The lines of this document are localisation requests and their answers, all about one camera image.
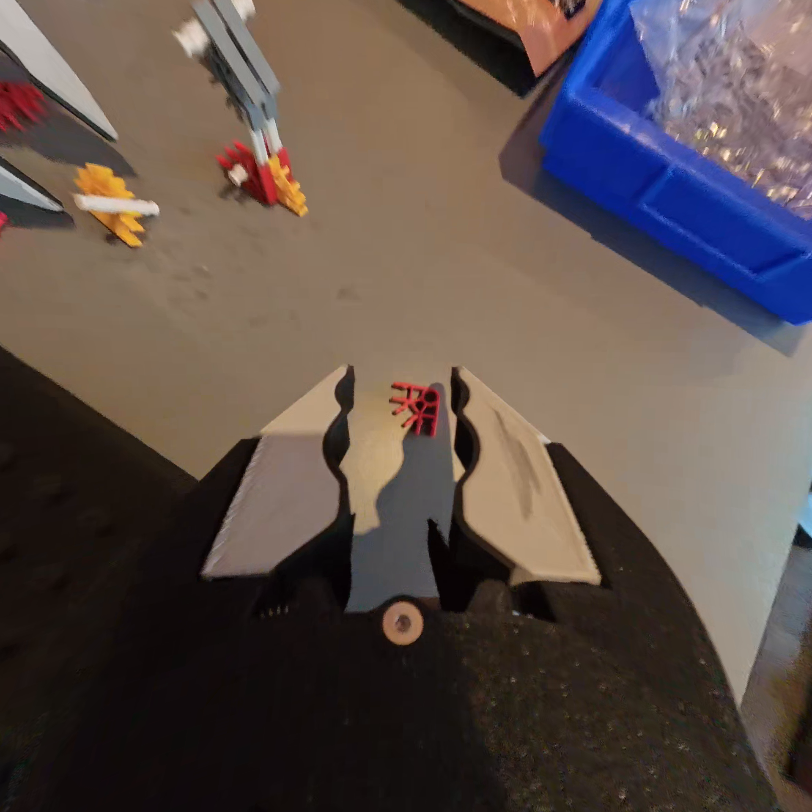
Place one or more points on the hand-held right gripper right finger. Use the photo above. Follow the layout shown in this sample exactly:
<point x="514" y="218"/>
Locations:
<point x="526" y="507"/>

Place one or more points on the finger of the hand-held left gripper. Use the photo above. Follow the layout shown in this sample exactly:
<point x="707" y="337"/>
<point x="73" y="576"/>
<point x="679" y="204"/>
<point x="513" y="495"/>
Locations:
<point x="22" y="190"/>
<point x="38" y="57"/>

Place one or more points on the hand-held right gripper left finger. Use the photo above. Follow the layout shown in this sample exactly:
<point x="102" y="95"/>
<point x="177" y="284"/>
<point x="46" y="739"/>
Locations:
<point x="279" y="495"/>

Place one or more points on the yellow fan connector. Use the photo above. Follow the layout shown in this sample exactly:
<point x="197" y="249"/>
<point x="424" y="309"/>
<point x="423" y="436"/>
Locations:
<point x="101" y="181"/>

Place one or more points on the short white toy rod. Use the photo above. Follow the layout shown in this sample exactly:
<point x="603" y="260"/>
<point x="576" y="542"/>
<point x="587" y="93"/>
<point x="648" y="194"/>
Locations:
<point x="117" y="205"/>

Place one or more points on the red fan connector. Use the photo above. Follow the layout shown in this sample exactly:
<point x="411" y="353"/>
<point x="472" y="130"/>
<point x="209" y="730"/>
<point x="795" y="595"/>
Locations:
<point x="22" y="105"/>
<point x="422" y="409"/>

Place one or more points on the small red toy assembly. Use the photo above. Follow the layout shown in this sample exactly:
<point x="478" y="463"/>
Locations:
<point x="254" y="174"/>

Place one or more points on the small blue plastic bin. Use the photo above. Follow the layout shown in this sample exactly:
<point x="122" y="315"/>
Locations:
<point x="634" y="165"/>

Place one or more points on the clear bag of small parts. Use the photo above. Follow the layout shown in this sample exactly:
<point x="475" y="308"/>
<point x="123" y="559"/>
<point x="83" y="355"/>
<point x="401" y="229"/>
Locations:
<point x="729" y="95"/>

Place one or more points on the shiny plastic bag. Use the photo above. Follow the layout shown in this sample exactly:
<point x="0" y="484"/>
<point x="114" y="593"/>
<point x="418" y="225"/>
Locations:
<point x="539" y="32"/>

